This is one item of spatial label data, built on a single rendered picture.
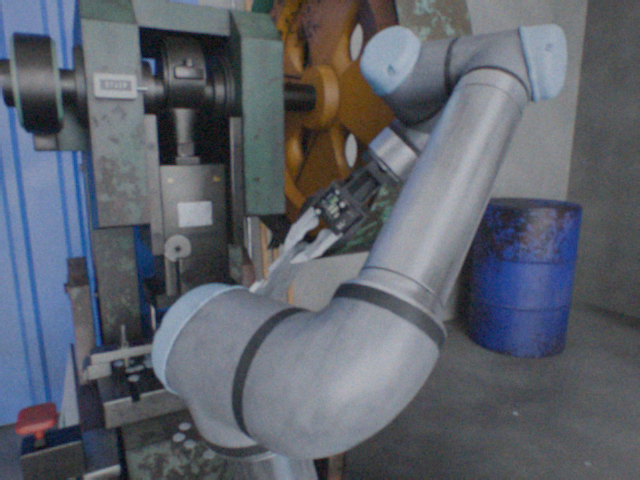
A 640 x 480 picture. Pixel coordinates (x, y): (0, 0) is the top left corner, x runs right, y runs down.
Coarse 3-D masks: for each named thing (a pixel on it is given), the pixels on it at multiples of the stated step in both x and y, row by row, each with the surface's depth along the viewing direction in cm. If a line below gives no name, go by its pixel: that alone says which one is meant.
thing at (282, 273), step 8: (296, 248) 73; (304, 248) 78; (280, 256) 70; (288, 256) 71; (272, 264) 68; (280, 264) 69; (288, 264) 75; (296, 264) 82; (272, 272) 68; (280, 272) 74; (288, 272) 80; (296, 272) 88; (272, 280) 72; (280, 280) 79; (288, 280) 86; (256, 288) 66; (264, 288) 71; (272, 288) 81; (280, 288) 84; (272, 296) 85; (280, 296) 91
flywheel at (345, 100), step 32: (288, 0) 122; (320, 0) 114; (352, 0) 102; (384, 0) 87; (288, 32) 130; (320, 32) 115; (352, 32) 108; (288, 64) 132; (320, 64) 117; (352, 64) 104; (320, 96) 111; (352, 96) 106; (288, 128) 137; (320, 128) 116; (352, 128) 107; (384, 128) 91; (288, 160) 139; (320, 160) 122; (288, 192) 135; (320, 224) 118
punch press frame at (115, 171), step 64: (128, 0) 86; (128, 64) 83; (256, 64) 95; (128, 128) 85; (256, 128) 97; (128, 192) 87; (256, 192) 100; (128, 256) 118; (128, 320) 121; (128, 448) 86; (192, 448) 92
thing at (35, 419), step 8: (24, 408) 79; (32, 408) 79; (40, 408) 79; (48, 408) 79; (56, 408) 80; (24, 416) 76; (32, 416) 76; (40, 416) 76; (48, 416) 77; (56, 416) 78; (16, 424) 74; (24, 424) 74; (32, 424) 74; (40, 424) 75; (48, 424) 75; (24, 432) 74; (32, 432) 74; (40, 432) 78
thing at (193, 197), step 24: (168, 168) 94; (192, 168) 97; (216, 168) 99; (168, 192) 95; (192, 192) 98; (216, 192) 100; (168, 216) 96; (192, 216) 99; (216, 216) 101; (168, 240) 96; (192, 240) 100; (216, 240) 102; (168, 264) 98; (192, 264) 98; (216, 264) 100; (168, 288) 99; (192, 288) 99
